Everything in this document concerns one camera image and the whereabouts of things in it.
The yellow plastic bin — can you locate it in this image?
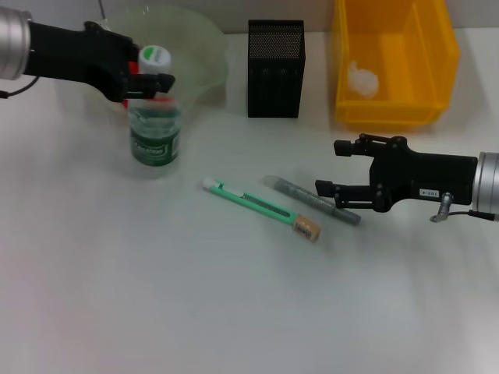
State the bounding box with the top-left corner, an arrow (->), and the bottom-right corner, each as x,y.
331,0 -> 461,132

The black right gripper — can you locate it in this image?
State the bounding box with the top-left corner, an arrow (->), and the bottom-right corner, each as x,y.
314,133 -> 480,213

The tan eraser block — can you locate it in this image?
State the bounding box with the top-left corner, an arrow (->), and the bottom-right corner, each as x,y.
291,216 -> 323,243

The green glass fruit plate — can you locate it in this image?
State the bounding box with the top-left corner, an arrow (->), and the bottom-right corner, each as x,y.
83,5 -> 229,118

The white paper ball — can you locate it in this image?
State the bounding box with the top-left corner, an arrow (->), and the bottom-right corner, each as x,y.
348,60 -> 380,99

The green white pen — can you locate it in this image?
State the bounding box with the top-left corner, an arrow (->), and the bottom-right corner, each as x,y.
200,178 -> 299,228

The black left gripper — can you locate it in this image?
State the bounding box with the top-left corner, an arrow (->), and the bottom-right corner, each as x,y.
27,21 -> 176,104

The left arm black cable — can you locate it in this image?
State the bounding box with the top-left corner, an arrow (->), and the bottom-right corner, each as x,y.
0,76 -> 40,99

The grey marker pen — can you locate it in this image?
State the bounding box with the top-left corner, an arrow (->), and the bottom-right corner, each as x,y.
264,175 -> 362,226

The clear green-label water bottle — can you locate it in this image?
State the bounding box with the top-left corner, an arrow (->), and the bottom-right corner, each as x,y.
128,44 -> 184,169

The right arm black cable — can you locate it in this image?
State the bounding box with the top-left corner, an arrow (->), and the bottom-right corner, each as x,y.
430,192 -> 499,224

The red orange fruit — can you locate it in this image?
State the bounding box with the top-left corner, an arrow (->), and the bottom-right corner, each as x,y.
122,61 -> 176,109

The black mesh pen holder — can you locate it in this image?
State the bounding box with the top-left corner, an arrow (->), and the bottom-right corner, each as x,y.
247,19 -> 306,119

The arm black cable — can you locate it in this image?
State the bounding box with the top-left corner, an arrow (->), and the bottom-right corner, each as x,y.
0,76 -> 40,99
430,192 -> 499,224

